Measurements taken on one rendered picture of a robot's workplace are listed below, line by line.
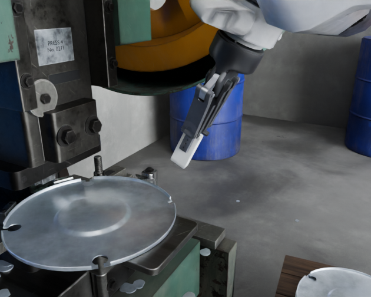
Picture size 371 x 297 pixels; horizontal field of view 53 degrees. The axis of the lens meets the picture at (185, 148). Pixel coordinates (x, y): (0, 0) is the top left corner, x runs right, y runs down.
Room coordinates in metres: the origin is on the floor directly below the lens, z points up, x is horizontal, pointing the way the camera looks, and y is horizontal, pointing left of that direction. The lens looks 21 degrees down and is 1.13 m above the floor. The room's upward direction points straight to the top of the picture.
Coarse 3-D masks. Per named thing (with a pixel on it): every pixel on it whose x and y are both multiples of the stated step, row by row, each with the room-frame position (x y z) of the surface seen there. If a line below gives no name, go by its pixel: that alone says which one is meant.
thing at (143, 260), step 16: (176, 224) 0.53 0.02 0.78; (192, 224) 0.53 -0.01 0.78; (176, 240) 0.48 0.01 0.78; (144, 256) 0.45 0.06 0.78; (160, 256) 0.45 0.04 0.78; (96, 272) 0.49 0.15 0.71; (112, 272) 0.51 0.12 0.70; (128, 272) 0.55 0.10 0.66; (144, 272) 0.42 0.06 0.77; (96, 288) 0.50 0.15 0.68; (112, 288) 0.50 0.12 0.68
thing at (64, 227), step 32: (64, 192) 0.64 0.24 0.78; (96, 192) 0.64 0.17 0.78; (128, 192) 0.64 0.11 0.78; (160, 192) 0.64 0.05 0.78; (32, 224) 0.53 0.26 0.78; (64, 224) 0.52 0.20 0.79; (96, 224) 0.52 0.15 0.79; (128, 224) 0.53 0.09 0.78; (160, 224) 0.53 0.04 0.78; (32, 256) 0.44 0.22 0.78; (64, 256) 0.44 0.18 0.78; (96, 256) 0.44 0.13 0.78; (128, 256) 0.44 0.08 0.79
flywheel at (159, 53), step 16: (176, 0) 0.90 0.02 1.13; (160, 16) 0.92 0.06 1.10; (176, 16) 0.90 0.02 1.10; (192, 16) 0.88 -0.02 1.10; (160, 32) 0.92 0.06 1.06; (176, 32) 0.90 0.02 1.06; (192, 32) 0.84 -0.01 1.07; (208, 32) 0.82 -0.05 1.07; (128, 48) 0.92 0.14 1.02; (144, 48) 0.90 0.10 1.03; (160, 48) 0.88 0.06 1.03; (176, 48) 0.86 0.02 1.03; (192, 48) 0.84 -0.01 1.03; (208, 48) 0.82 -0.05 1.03; (128, 64) 0.92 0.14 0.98; (144, 64) 0.90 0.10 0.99; (160, 64) 0.88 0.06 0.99; (176, 64) 0.86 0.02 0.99
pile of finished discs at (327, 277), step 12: (312, 276) 0.88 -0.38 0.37; (324, 276) 0.87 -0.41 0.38; (336, 276) 0.87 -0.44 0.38; (348, 276) 0.87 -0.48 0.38; (360, 276) 0.87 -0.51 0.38; (300, 288) 0.82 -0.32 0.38; (312, 288) 0.82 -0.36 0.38; (324, 288) 0.82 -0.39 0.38; (336, 288) 0.82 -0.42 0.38; (348, 288) 0.82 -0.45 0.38; (360, 288) 0.82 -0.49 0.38
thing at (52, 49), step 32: (32, 0) 0.55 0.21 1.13; (64, 0) 0.60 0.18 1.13; (32, 32) 0.54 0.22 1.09; (64, 32) 0.60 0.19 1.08; (32, 64) 0.54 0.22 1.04; (64, 64) 0.59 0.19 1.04; (64, 96) 0.58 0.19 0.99; (0, 128) 0.54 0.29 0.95; (32, 128) 0.52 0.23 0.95; (64, 128) 0.54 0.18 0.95; (96, 128) 0.58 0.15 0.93; (32, 160) 0.52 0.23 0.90; (64, 160) 0.53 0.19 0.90
